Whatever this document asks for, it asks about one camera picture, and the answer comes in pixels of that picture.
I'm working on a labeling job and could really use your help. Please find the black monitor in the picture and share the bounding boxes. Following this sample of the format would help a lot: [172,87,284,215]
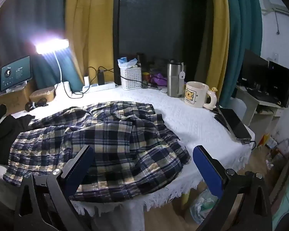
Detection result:
[237,49,270,89]

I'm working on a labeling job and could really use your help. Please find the white air conditioner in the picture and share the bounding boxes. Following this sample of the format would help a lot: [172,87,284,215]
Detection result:
[261,0,289,17]

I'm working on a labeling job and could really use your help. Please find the teal curtain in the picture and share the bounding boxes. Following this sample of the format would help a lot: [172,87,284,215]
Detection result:
[219,0,263,106]
[0,0,85,92]

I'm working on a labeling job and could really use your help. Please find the coiled black cable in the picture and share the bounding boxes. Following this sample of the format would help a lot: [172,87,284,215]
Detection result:
[25,98,49,112]

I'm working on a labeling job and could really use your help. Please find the black lamp cable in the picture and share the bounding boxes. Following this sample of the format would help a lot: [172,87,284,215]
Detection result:
[54,83,85,99]

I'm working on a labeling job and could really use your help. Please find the purple cloth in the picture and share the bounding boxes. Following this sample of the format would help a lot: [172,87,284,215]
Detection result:
[150,73,169,86]

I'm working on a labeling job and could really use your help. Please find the white plastic bag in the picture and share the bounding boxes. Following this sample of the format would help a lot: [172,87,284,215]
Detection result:
[190,189,218,222]

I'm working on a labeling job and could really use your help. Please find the white plastic basket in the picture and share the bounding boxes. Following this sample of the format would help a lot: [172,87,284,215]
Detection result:
[120,66,142,90]

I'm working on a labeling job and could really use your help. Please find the black computer case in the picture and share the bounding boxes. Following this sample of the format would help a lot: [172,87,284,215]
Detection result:
[267,61,289,108]

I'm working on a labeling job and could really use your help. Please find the cream bear mug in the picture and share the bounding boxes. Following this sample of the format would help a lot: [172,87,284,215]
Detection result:
[184,81,218,109]

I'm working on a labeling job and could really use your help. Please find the cardboard box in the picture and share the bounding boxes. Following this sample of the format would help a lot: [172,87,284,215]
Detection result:
[0,82,36,115]

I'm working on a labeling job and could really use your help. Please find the white power strip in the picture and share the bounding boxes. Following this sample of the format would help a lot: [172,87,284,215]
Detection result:
[82,82,116,92]

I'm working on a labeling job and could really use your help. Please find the black charger cable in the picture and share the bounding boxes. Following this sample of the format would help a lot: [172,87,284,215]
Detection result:
[98,66,142,83]

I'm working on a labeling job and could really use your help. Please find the tan lidded container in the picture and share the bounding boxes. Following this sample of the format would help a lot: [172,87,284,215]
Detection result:
[29,88,56,103]

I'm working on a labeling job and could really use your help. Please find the tablet with teal screen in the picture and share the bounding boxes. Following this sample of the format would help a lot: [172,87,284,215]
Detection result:
[0,56,34,92]

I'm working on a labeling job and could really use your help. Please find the white side desk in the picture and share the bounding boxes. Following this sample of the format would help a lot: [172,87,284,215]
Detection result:
[231,85,285,135]

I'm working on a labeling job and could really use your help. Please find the yellow curtain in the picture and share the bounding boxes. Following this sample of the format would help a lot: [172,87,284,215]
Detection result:
[65,0,122,89]
[202,0,230,99]

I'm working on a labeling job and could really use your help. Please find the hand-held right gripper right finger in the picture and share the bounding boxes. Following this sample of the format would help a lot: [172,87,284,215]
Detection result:
[193,145,272,231]

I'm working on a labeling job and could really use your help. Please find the white tablecloth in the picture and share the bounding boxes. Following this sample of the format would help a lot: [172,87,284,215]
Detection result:
[0,87,253,217]

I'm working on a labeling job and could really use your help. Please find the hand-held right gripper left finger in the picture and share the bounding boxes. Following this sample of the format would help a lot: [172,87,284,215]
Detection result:
[14,145,95,231]

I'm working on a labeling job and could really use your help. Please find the black cloth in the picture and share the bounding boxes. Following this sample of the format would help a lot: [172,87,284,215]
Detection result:
[0,115,36,165]

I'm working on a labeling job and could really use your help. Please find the blue plastic bag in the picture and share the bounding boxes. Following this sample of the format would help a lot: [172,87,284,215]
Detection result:
[118,57,138,69]

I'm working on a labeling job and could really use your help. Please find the steel tumbler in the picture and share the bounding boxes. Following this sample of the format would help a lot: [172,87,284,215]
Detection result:
[167,59,186,98]

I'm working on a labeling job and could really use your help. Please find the plaid pants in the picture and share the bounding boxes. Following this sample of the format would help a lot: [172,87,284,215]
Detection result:
[2,100,191,203]

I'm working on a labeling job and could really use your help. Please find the white desk lamp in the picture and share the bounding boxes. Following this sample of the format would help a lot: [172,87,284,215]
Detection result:
[35,38,73,98]

